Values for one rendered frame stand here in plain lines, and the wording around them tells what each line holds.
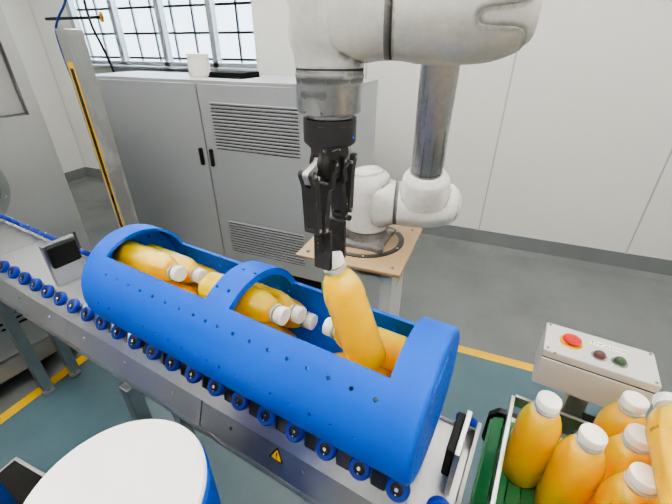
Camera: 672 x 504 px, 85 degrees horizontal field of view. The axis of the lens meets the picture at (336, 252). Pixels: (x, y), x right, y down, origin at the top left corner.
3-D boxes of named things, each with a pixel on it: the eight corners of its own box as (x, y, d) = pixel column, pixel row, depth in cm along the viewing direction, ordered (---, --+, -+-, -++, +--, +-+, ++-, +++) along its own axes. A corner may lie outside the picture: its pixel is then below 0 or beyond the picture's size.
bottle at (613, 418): (564, 460, 77) (598, 394, 67) (590, 449, 79) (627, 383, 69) (596, 495, 71) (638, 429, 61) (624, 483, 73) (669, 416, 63)
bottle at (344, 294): (349, 378, 66) (311, 278, 59) (348, 354, 73) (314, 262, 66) (389, 368, 65) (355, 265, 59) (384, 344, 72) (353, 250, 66)
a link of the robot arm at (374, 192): (348, 214, 146) (348, 159, 135) (394, 218, 143) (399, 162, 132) (340, 232, 132) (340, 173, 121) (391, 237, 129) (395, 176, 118)
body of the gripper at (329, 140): (323, 109, 56) (323, 169, 61) (289, 116, 50) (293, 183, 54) (367, 113, 53) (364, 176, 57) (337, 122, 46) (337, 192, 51)
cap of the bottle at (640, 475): (643, 498, 52) (649, 491, 51) (619, 471, 55) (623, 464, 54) (665, 491, 53) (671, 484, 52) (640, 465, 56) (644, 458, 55)
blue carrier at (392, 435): (188, 279, 123) (155, 204, 106) (451, 385, 85) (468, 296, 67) (111, 340, 104) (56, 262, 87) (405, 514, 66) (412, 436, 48)
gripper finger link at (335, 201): (320, 155, 55) (324, 151, 56) (328, 217, 62) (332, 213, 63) (342, 159, 54) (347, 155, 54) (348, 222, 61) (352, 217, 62)
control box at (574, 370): (535, 353, 90) (547, 320, 85) (635, 386, 81) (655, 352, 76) (531, 381, 82) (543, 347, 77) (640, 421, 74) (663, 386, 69)
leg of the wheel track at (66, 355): (77, 368, 216) (34, 279, 185) (83, 372, 213) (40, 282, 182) (67, 375, 211) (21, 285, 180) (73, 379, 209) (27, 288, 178)
